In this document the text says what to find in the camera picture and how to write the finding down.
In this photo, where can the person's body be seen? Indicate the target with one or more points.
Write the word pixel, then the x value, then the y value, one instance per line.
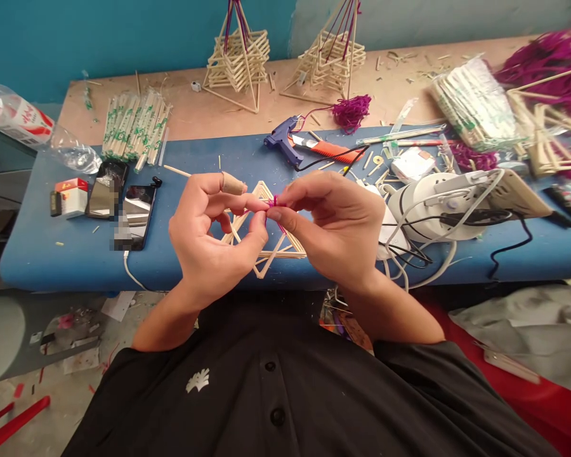
pixel 285 390

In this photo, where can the grey round stool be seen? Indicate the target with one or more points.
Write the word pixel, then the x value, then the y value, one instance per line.
pixel 0 340

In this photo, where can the grey cloth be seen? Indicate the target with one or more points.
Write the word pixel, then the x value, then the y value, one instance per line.
pixel 528 328

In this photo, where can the wooden stick star frame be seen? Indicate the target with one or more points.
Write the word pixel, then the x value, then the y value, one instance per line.
pixel 276 254

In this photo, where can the loose wooden stick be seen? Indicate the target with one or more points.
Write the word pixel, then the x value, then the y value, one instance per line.
pixel 177 171

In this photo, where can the beige phone in holder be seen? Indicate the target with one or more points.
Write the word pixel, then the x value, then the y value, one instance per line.
pixel 518 195

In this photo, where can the single wrapped chopstick pair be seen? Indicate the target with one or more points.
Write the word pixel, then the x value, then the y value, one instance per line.
pixel 402 134

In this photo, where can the purple yarn thread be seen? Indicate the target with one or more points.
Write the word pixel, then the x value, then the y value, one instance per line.
pixel 274 202

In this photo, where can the blue glue gun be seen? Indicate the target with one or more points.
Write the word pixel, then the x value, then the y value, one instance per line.
pixel 283 138

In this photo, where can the red sticks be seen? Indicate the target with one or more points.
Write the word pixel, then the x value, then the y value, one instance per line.
pixel 14 426

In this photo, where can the person's right hand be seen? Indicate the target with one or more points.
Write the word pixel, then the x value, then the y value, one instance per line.
pixel 342 223

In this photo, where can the purple yarn scrap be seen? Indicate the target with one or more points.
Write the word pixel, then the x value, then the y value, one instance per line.
pixel 473 158

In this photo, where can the black smartphone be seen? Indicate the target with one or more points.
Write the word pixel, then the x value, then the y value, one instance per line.
pixel 140 209
pixel 107 188

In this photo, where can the person's left hand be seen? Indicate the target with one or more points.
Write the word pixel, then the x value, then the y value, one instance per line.
pixel 195 238

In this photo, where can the red and white cigarette pack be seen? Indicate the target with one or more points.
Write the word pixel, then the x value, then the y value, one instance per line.
pixel 73 197

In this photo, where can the small white box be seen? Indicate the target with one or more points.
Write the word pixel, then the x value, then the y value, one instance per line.
pixel 411 164

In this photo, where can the black lighter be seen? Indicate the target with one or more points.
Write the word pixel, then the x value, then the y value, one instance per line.
pixel 55 203

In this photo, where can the wooden stick pyramid frame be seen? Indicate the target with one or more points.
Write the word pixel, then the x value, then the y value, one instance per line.
pixel 552 128

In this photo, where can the pile of green-print wrapped chopsticks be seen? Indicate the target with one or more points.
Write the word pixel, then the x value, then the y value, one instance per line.
pixel 133 126

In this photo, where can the white paper scrap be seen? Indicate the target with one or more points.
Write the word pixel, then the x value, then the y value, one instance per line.
pixel 119 304

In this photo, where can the red seat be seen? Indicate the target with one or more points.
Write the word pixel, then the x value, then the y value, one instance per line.
pixel 542 419

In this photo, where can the heap of wrapped chopstick packets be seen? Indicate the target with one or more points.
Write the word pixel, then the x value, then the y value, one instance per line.
pixel 476 109

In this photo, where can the orange utility knife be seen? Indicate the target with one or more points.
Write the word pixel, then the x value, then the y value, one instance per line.
pixel 330 148

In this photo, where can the blue padded board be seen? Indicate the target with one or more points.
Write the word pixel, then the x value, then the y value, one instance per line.
pixel 76 257

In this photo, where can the clear plastic water bottle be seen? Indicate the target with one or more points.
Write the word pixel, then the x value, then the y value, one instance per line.
pixel 24 124

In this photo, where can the small purple yarn bundle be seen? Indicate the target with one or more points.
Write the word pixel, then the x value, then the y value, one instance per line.
pixel 353 112

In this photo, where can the white round appliance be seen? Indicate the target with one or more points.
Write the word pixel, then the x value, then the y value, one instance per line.
pixel 423 209

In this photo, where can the large purple yarn pile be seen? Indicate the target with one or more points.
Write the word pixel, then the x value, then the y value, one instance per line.
pixel 547 62

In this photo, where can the wooden stick tower sculpture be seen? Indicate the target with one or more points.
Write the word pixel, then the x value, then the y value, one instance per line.
pixel 330 59
pixel 238 62

